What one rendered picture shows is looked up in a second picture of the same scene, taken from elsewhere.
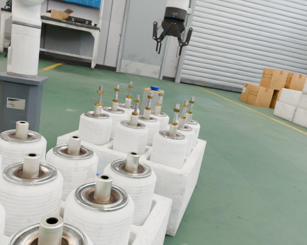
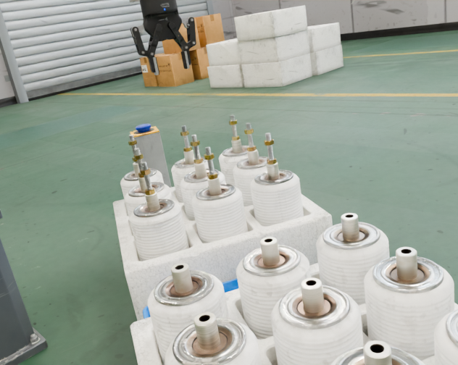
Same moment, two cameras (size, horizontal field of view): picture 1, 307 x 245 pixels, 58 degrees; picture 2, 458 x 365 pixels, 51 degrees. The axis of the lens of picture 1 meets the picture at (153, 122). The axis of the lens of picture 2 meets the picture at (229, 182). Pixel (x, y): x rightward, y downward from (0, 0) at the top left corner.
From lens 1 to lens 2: 0.45 m
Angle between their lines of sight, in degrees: 28
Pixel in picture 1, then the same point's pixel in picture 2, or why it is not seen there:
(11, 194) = (345, 336)
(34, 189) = (355, 314)
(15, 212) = not seen: hidden behind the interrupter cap
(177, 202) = not seen: hidden behind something
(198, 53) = (35, 38)
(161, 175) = (300, 233)
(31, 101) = not seen: outside the picture
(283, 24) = not seen: outside the picture
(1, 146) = (192, 313)
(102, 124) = (177, 215)
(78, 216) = (430, 302)
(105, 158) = (217, 258)
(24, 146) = (216, 294)
